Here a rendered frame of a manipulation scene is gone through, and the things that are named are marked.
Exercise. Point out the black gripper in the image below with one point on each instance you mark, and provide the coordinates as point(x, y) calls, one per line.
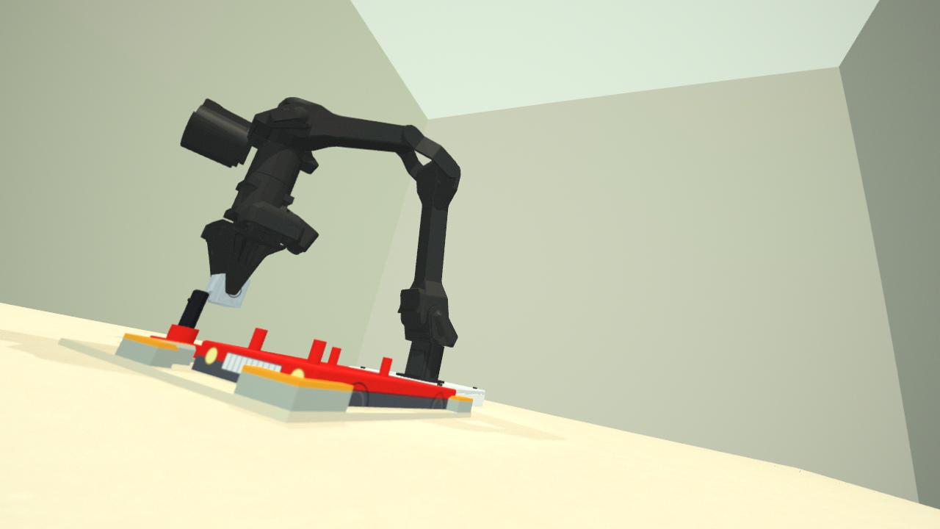
point(237, 249)

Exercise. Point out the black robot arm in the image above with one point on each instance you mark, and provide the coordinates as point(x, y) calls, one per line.
point(285, 138)

